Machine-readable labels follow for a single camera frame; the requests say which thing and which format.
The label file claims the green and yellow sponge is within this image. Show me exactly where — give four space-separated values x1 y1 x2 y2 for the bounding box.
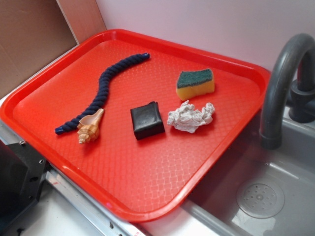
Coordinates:
176 69 215 101

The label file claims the red plastic tray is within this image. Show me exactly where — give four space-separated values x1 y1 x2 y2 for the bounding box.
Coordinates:
0 29 270 222

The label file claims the crumpled white cloth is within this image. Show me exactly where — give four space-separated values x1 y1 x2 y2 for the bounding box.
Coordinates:
167 100 215 134

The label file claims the orange conch seashell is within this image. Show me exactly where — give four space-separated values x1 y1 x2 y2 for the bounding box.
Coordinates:
77 108 104 144

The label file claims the grey plastic sink basin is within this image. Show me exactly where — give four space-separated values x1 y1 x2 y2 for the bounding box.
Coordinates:
182 115 315 236

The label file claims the round sink drain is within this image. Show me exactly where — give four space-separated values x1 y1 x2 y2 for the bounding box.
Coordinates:
236 178 285 219

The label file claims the brown cardboard panel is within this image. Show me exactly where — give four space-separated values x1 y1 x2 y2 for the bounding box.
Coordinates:
0 0 106 97

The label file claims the dark blue twisted rope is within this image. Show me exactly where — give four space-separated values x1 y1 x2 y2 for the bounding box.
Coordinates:
54 52 151 136

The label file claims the metal counter edge rail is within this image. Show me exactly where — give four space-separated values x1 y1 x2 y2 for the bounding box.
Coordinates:
0 122 145 236

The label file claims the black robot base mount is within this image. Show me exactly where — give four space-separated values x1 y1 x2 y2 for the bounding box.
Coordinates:
0 142 47 228

